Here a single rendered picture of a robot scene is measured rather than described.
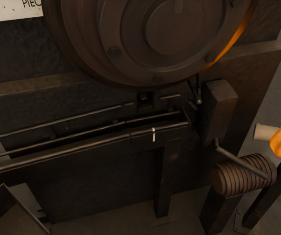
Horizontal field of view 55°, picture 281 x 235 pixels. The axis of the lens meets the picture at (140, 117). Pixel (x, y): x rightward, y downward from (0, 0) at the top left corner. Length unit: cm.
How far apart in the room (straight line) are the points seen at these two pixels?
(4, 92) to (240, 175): 81
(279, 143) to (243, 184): 34
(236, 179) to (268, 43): 48
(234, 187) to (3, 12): 88
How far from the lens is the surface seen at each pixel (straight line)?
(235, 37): 74
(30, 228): 87
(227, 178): 103
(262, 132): 97
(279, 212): 166
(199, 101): 69
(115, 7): 49
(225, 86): 92
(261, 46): 101
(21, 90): 82
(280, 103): 220
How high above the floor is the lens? 137
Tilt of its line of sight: 47 degrees down
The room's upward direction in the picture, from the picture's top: straight up
